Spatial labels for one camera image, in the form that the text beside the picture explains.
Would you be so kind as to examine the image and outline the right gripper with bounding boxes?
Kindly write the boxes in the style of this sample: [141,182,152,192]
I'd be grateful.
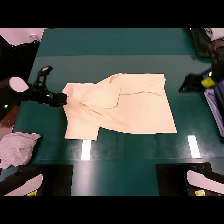
[178,73,206,94]

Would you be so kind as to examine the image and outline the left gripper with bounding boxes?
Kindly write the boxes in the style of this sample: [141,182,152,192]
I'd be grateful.
[49,92,70,108]

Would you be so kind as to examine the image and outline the peach T-shirt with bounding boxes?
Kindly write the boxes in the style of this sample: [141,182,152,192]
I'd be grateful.
[61,72,178,141]

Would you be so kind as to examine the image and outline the lavender garment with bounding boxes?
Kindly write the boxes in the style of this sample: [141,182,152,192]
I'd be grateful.
[203,87,224,138]

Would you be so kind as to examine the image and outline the black garment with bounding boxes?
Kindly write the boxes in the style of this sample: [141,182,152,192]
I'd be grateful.
[191,28,215,60]

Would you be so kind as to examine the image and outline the grey garment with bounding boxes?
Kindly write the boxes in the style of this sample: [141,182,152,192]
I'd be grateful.
[0,131,42,170]

